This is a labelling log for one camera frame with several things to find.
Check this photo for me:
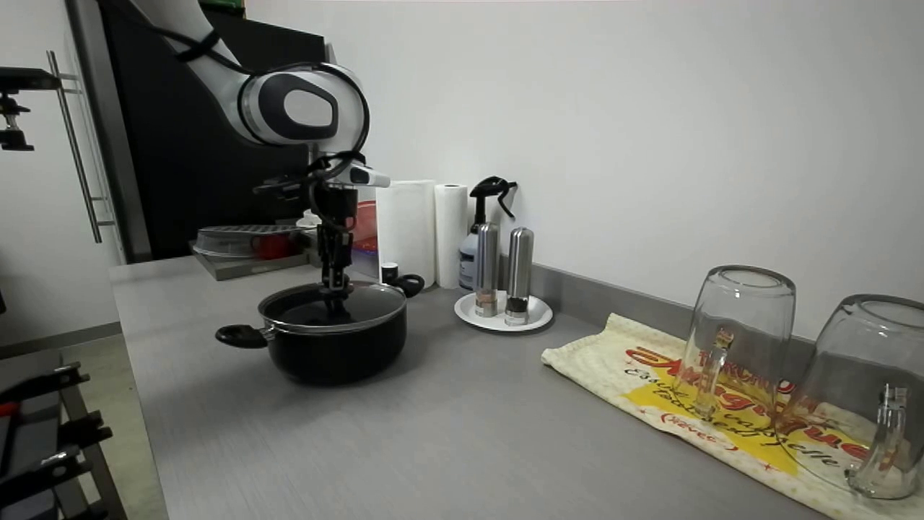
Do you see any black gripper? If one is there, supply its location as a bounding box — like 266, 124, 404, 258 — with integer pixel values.
307, 183, 363, 297

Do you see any silver refrigerator handle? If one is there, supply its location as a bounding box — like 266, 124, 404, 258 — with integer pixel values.
43, 50, 119, 246

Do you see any flat container with red lid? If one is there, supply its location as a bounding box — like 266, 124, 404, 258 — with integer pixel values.
187, 219, 314, 267

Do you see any black bar clamp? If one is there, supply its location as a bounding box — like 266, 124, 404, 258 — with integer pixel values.
0, 446, 100, 512
0, 362, 92, 407
0, 410, 116, 469

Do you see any small white plate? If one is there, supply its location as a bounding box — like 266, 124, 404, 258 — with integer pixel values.
450, 290, 557, 335

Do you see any black camera on mount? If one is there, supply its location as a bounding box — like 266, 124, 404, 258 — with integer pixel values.
0, 63, 64, 155

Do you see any spray bottle with black trigger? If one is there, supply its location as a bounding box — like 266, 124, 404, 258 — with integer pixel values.
457, 173, 519, 294

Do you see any wide white paper towel roll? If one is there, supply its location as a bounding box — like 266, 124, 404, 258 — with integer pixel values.
372, 177, 440, 290

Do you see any grey tray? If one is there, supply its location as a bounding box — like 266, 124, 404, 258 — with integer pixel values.
197, 252, 321, 283

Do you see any tall container with red lid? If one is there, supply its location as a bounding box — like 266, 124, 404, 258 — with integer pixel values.
350, 190, 380, 258

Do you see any silver grinder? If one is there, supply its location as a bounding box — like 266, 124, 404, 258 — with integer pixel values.
473, 223, 503, 317
505, 226, 538, 327

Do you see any clear drinking glass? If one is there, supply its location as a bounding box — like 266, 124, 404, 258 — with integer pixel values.
678, 264, 799, 418
806, 293, 924, 502

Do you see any yellow printed kitchen towel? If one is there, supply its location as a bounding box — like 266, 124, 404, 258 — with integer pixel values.
539, 310, 924, 520

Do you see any narrow white paper towel roll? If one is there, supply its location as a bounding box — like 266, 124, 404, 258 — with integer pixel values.
434, 183, 473, 293

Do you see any black cooking pot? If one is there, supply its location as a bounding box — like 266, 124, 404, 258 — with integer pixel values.
213, 275, 428, 388

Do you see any glass lid with black knob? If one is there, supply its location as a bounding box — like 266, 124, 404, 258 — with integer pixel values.
258, 280, 409, 335

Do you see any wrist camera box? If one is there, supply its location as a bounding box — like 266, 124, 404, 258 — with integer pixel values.
344, 163, 392, 193

